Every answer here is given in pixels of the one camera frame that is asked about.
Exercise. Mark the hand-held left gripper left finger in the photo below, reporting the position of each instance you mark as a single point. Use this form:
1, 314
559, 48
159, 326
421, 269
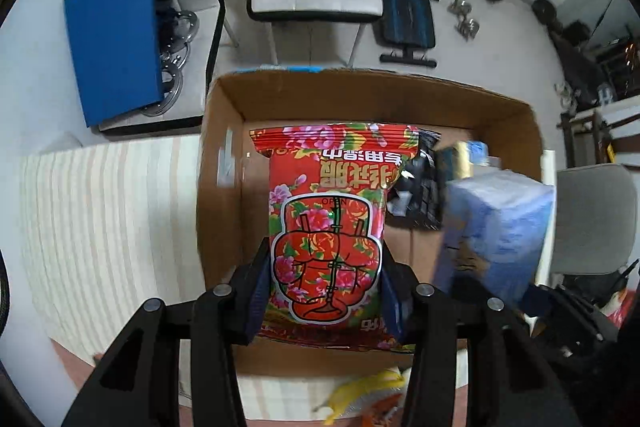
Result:
256, 302

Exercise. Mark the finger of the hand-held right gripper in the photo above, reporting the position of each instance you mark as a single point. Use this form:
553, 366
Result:
470, 284

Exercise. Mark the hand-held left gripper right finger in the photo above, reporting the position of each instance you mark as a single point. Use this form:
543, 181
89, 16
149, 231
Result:
392, 307

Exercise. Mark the blue tissue pack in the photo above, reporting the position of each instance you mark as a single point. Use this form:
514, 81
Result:
500, 227

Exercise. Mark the red floral wet wipes packet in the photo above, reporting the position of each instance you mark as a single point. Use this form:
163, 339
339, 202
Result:
325, 217

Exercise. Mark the cardboard box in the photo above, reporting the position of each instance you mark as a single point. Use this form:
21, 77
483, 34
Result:
235, 187

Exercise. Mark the yellow packet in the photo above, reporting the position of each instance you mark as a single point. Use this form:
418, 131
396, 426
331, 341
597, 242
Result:
360, 394

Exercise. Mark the black packet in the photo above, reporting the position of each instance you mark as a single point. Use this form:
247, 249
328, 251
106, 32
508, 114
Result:
417, 187

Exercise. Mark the grey chair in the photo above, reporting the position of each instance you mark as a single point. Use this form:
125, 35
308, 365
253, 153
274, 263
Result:
595, 217

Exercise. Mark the blue and gold packet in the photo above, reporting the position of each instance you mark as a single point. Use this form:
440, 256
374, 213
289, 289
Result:
462, 159

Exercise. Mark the striped beige mat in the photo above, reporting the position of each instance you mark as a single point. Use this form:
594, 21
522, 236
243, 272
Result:
110, 227

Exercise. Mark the dark metal rack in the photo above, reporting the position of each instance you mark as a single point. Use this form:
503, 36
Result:
600, 127

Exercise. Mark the chrome weight plates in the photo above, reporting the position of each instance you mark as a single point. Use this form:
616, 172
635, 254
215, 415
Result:
175, 57

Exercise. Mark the pair of chrome dumbbells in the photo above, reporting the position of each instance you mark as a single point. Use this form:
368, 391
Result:
464, 19

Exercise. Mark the black weight bench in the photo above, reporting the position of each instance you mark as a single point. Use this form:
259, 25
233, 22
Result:
406, 7

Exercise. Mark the blue board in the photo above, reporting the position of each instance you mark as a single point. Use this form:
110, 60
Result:
112, 42

